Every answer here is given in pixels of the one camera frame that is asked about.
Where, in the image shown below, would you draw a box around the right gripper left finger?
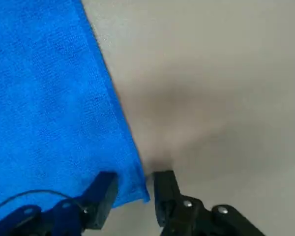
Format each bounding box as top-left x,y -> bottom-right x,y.
0,171 -> 120,236

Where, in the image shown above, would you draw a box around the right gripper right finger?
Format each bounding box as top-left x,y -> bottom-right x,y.
152,169 -> 266,236

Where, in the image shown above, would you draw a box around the blue towel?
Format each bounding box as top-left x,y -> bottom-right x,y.
0,0 -> 150,219

